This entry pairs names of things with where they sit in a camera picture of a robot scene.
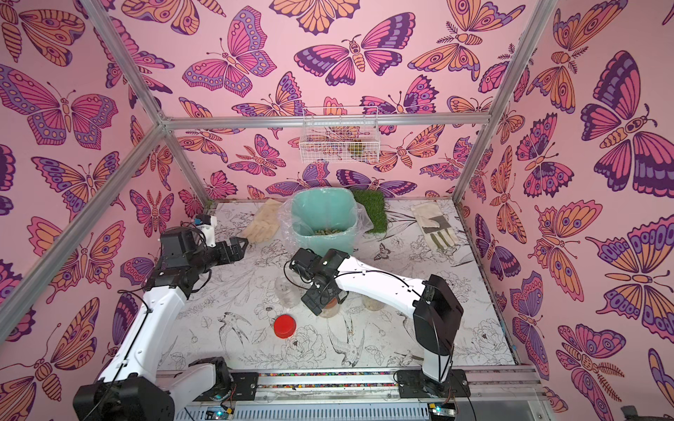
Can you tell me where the brown-lid peanut jar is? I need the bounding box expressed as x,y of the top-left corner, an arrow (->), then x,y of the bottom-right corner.
319,298 -> 341,319

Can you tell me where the clear jar of peanuts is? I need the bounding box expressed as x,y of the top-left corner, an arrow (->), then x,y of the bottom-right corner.
274,278 -> 302,309

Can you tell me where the white wire basket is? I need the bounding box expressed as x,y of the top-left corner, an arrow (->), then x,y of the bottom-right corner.
298,105 -> 381,165

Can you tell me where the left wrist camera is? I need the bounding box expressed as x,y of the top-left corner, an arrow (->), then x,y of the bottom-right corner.
194,213 -> 218,247

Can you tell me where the aluminium front rail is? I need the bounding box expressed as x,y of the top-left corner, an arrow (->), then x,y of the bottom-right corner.
112,365 -> 543,406

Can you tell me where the teal plastic trash bin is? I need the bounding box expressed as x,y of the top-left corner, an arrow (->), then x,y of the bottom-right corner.
290,187 -> 360,259

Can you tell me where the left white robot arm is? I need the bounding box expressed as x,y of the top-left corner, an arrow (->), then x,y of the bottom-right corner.
73,221 -> 249,420

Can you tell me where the green artificial grass mat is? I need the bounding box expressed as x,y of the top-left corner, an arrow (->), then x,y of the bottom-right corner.
352,189 -> 388,234

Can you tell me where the clear plastic bin liner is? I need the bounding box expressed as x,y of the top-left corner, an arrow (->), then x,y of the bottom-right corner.
277,183 -> 376,248

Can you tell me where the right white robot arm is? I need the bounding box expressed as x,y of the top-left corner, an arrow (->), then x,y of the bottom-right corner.
287,248 -> 464,386

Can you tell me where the red jar lid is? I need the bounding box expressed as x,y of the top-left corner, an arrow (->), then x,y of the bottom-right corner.
273,314 -> 297,340

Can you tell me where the green-lid peanut jar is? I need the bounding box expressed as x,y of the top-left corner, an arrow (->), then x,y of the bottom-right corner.
362,296 -> 385,312

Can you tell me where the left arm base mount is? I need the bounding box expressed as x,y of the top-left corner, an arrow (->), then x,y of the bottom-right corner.
188,358 -> 260,403

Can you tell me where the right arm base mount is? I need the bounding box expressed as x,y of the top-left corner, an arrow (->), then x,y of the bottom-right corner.
393,369 -> 471,398

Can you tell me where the right beige work glove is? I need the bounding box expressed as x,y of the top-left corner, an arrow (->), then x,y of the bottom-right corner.
411,202 -> 459,252

